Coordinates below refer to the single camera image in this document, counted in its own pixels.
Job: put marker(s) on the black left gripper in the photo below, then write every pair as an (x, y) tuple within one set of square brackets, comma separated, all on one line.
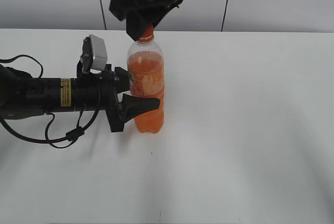
[(96, 92)]

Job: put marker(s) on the orange soda plastic bottle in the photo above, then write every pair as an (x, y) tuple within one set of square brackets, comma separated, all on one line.
[(145, 63)]

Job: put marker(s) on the orange bottle cap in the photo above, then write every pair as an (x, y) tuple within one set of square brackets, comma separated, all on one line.
[(147, 36)]

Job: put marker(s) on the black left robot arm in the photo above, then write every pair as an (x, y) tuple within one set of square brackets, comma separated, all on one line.
[(23, 96)]

